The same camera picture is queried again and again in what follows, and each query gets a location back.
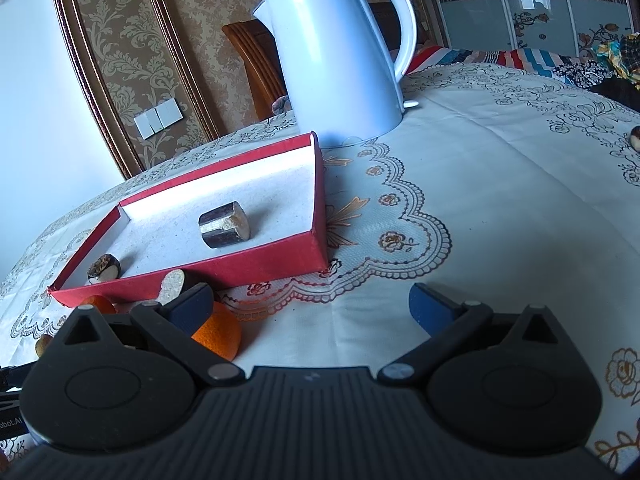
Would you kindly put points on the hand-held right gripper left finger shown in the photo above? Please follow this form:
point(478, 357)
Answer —
point(192, 307)

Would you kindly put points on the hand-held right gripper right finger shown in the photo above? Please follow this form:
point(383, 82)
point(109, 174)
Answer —
point(429, 310)

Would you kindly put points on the orange tangerine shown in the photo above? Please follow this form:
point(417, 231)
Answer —
point(100, 305)
point(222, 332)

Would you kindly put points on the red shallow box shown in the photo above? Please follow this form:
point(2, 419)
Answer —
point(225, 195)

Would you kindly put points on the pinkish pillow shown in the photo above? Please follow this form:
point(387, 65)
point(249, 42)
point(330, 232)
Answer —
point(281, 104)

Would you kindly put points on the wooden chair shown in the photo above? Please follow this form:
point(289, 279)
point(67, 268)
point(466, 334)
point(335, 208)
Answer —
point(260, 65)

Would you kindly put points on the white electric kettle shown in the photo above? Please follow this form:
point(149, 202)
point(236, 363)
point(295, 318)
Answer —
point(335, 65)

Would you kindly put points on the colourful striped quilt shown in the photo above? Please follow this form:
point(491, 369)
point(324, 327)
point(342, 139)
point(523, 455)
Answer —
point(525, 57)

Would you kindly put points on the dark cloth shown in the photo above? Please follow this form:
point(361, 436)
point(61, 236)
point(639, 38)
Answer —
point(617, 92)

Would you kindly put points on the sliding door wardrobe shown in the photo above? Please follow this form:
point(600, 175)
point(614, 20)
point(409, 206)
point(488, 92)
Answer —
point(470, 10)

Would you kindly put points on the colourful patterned clothing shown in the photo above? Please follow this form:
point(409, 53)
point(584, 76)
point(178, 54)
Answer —
point(620, 57)

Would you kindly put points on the white wall light switch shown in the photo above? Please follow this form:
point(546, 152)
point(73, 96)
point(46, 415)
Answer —
point(157, 116)

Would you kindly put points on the wooden wall moulding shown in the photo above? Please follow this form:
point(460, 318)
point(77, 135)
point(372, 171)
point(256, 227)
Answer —
point(100, 60)

